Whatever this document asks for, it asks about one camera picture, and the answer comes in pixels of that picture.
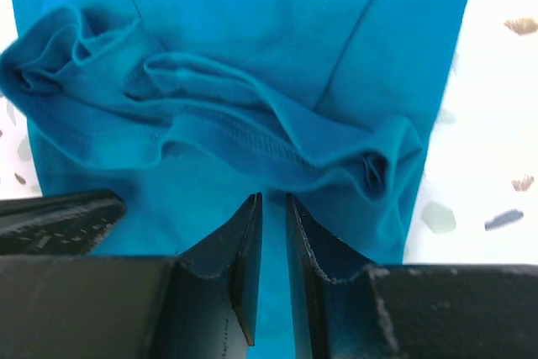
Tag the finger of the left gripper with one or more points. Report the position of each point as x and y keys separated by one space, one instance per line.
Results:
x=72 y=224

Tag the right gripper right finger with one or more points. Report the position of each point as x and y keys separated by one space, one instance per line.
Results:
x=345 y=306

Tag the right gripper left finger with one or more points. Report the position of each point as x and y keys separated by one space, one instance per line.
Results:
x=200 y=304

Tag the blue t shirt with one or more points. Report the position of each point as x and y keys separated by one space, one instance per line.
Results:
x=186 y=107

